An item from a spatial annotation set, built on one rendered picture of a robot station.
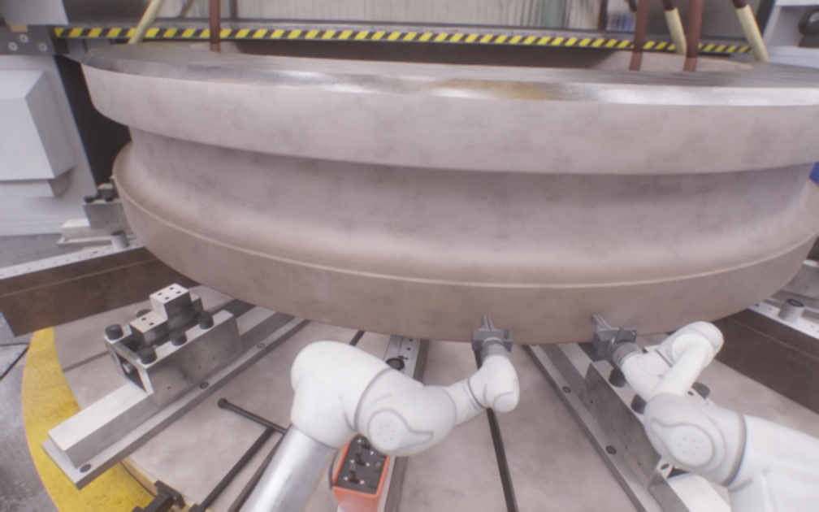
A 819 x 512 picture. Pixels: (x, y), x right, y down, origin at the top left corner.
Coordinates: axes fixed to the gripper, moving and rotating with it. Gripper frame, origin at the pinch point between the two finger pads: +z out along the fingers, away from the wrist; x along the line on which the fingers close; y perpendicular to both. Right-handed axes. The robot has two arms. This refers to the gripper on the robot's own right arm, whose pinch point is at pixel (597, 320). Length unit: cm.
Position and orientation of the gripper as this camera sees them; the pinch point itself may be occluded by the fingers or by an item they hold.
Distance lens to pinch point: 167.9
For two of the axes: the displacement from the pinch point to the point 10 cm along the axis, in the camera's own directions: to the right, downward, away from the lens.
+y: -0.3, 8.8, 4.8
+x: 9.9, -0.4, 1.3
